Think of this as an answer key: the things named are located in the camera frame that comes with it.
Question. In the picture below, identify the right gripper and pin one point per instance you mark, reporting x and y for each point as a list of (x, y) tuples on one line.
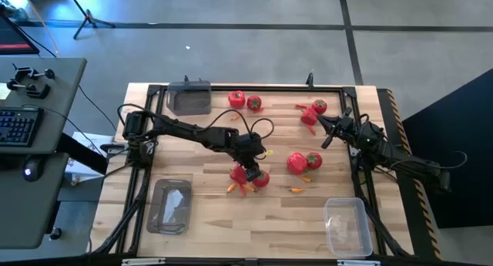
[(349, 129)]

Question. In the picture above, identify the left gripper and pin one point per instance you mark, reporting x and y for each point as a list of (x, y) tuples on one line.
[(251, 160)]

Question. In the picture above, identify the dark red bell pepper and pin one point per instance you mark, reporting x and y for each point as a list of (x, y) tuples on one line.
[(314, 160)]

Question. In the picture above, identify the small orange chili pepper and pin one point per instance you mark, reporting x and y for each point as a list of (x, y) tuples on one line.
[(235, 118)]

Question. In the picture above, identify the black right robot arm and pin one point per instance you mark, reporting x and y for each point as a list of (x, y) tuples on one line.
[(404, 158)]

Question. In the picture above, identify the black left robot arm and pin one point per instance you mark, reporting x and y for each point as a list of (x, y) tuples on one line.
[(181, 127)]

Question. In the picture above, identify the smoky grey plastic bin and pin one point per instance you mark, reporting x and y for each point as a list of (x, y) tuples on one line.
[(169, 219), (188, 100)]

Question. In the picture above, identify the clear plastic bin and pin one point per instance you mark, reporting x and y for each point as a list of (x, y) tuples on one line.
[(346, 227)]

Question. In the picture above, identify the black platform with hazard stripes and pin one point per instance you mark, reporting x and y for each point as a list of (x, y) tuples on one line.
[(404, 204)]

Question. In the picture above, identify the dark blue floor mat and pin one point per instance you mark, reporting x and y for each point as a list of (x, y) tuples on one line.
[(454, 142)]

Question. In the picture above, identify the white paper sheets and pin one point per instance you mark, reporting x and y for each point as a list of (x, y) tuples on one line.
[(86, 140)]

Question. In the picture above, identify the black desk knob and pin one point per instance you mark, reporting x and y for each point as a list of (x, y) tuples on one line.
[(55, 233)]

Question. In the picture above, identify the grey desk panel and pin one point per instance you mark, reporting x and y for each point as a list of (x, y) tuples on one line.
[(58, 104)]

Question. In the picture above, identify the black computer mouse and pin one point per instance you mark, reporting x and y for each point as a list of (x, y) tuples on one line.
[(32, 169)]

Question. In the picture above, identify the black tripod stand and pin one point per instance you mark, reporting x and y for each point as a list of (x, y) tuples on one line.
[(89, 18)]

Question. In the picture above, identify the black desk clamp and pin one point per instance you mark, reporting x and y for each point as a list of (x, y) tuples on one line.
[(34, 90), (27, 72)]

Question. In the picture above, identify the black keyboard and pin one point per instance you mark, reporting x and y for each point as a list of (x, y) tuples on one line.
[(17, 125)]

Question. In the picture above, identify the pale paper note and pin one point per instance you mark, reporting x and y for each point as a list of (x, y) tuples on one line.
[(4, 91)]

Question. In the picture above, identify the black laptop with red stripe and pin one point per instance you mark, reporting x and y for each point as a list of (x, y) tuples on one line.
[(15, 36)]

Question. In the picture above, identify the black aluminium table frame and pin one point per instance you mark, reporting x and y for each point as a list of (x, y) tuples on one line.
[(269, 88)]

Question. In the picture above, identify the silver metal bracket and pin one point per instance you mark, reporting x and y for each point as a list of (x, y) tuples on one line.
[(358, 263), (143, 261)]

